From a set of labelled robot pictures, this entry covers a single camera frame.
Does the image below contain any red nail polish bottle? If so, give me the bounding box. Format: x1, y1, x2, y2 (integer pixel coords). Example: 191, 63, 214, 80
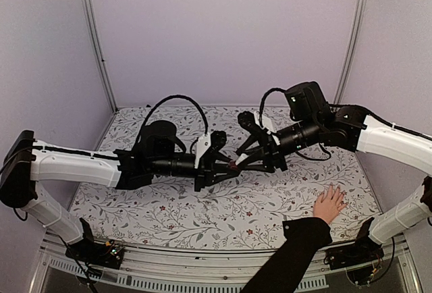
228, 161, 239, 172

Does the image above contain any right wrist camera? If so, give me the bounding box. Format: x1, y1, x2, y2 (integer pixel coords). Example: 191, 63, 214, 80
238, 111, 275, 135

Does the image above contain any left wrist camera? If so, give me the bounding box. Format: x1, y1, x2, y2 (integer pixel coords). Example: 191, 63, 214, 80
194, 130, 230, 168

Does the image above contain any black sleeved forearm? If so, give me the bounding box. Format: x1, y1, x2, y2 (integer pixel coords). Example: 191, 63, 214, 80
242, 217, 332, 292

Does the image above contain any right aluminium frame post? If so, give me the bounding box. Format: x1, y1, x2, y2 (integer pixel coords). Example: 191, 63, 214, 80
333, 0, 367, 105

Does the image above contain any white nail polish cap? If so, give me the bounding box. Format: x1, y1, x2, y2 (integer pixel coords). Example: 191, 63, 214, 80
235, 154, 248, 165

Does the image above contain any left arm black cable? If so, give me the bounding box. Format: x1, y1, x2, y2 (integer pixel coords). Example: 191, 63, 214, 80
138, 95, 208, 137

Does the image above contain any left aluminium frame post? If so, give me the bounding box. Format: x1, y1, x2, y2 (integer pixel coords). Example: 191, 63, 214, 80
82, 0, 117, 112

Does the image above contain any aluminium frame post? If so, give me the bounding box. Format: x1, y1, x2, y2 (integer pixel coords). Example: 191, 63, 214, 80
82, 0, 117, 112
333, 0, 367, 105

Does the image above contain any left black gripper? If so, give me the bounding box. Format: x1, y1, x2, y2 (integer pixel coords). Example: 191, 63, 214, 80
150, 153, 240, 192

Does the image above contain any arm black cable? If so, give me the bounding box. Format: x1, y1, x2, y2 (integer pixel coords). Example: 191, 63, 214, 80
138, 95, 208, 137
258, 86, 288, 122

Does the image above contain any floral patterned table mat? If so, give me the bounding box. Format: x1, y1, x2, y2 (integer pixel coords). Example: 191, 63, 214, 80
67, 105, 382, 252

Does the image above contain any front aluminium rail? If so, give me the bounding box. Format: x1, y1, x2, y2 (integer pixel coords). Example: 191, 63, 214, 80
29, 234, 423, 292

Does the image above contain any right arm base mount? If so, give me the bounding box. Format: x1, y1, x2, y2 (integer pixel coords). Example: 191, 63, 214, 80
323, 217, 384, 270

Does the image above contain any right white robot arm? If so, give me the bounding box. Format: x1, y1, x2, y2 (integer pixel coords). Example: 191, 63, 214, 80
235, 82, 431, 263

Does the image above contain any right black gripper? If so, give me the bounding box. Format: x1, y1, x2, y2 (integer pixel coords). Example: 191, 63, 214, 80
236, 116, 321, 174

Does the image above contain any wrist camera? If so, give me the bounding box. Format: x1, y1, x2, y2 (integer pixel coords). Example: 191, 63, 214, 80
194, 130, 230, 168
238, 111, 275, 135

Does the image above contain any person's bare hand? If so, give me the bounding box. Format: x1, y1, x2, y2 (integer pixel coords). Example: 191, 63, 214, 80
313, 185, 347, 225

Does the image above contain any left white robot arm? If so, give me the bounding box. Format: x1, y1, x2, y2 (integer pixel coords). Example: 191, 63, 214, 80
1, 120, 240, 262

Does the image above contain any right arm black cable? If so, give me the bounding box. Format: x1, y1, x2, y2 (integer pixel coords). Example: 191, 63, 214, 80
258, 86, 288, 122

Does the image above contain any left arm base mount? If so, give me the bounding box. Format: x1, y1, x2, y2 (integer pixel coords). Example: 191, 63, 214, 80
65, 218, 124, 269

